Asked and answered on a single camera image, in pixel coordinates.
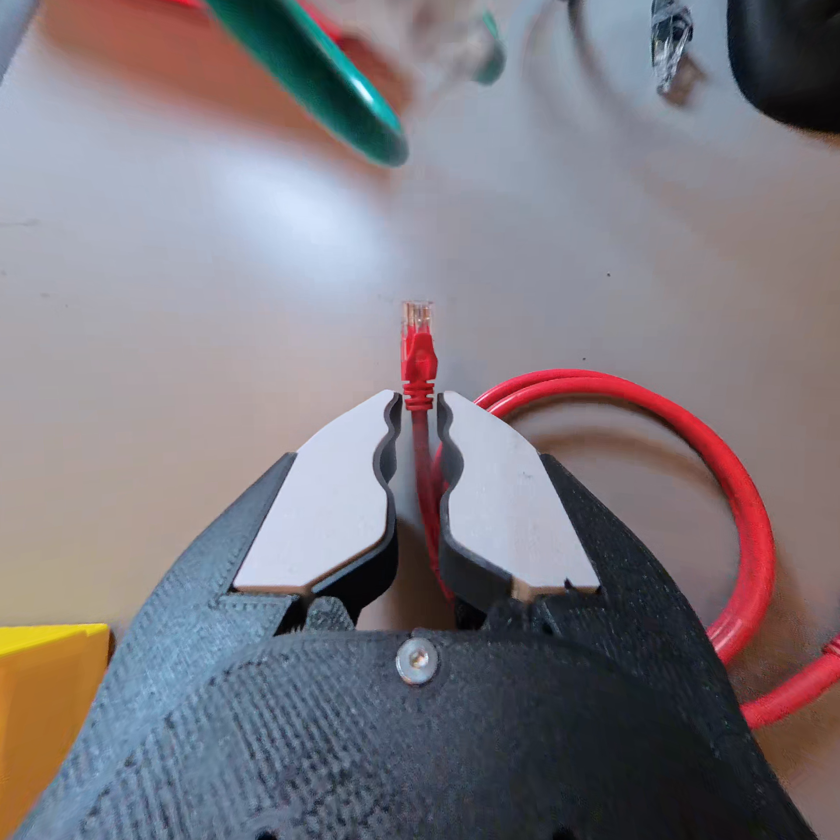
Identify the black mesh chair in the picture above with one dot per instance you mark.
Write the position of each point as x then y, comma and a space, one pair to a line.
787, 52

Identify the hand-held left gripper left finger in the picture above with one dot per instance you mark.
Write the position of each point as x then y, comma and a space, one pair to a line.
328, 505

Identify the yellow plastic bin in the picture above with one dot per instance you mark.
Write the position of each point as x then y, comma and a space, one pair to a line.
39, 709

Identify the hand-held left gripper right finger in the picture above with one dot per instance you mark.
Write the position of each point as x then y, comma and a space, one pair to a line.
518, 518

